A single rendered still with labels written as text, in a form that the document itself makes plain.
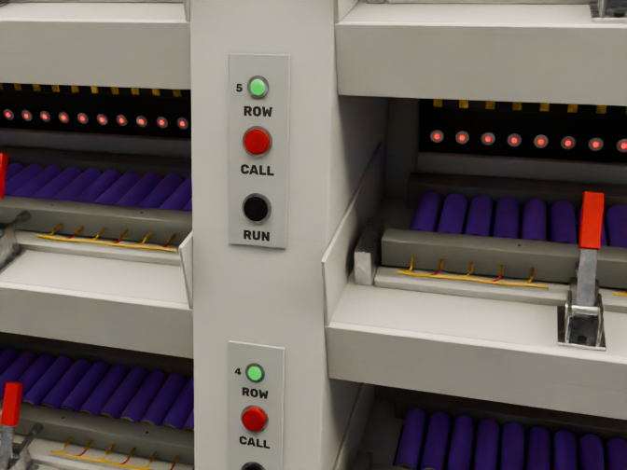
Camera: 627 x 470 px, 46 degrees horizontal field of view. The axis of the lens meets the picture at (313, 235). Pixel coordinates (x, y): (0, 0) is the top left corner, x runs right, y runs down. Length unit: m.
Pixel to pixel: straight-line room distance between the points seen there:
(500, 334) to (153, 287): 0.25
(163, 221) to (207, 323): 0.11
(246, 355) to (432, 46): 0.23
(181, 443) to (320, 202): 0.27
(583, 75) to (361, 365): 0.23
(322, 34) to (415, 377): 0.23
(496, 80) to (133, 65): 0.24
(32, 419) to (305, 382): 0.29
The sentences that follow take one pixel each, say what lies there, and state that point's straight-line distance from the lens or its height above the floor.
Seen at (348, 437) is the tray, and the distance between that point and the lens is 0.60.
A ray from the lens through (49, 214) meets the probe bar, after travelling 0.64.
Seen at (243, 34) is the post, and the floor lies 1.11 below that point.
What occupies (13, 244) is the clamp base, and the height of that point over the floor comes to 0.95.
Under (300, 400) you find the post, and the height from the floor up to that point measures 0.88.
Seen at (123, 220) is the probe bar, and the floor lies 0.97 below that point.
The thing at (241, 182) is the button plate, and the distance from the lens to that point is 0.48.
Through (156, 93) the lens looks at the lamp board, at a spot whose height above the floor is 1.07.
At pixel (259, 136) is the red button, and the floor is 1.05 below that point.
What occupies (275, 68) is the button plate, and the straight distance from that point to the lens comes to 0.46.
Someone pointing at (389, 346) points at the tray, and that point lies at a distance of 0.48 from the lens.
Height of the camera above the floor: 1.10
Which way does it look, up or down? 13 degrees down
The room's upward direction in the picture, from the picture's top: 2 degrees clockwise
